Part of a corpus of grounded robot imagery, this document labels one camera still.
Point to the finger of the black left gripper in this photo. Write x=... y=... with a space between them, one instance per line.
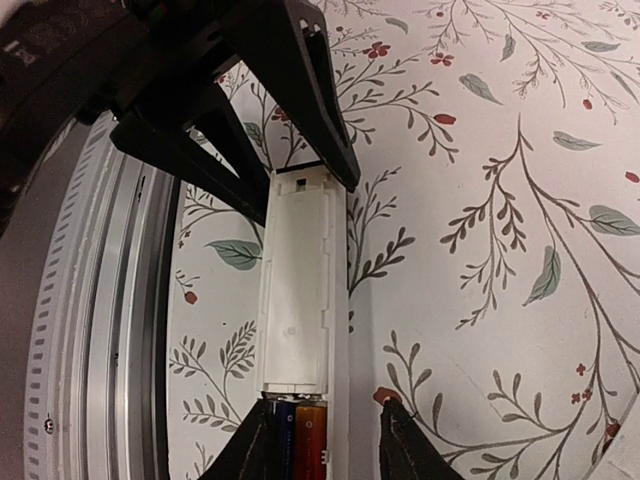
x=320 y=95

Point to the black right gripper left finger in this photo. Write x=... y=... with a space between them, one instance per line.
x=250 y=451

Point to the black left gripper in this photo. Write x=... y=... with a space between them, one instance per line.
x=152 y=57

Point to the red battery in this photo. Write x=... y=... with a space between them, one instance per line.
x=310 y=442

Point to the floral patterned table mat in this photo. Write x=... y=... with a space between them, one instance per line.
x=493 y=271

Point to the blue battery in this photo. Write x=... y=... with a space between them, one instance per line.
x=283 y=415

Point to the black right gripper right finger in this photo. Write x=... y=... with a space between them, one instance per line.
x=405 y=453

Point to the front aluminium rail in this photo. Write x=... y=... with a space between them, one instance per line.
x=95 y=397

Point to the white remote control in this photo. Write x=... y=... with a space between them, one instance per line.
x=302 y=319

